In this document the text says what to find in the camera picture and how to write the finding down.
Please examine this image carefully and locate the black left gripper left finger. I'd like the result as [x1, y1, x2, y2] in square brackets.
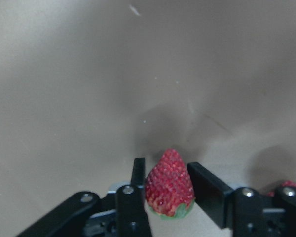
[115, 158, 152, 237]

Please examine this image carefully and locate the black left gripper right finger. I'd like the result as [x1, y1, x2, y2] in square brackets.
[187, 162, 274, 237]

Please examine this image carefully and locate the red strawberry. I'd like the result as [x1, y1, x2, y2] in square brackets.
[145, 148, 195, 220]
[266, 180, 296, 197]

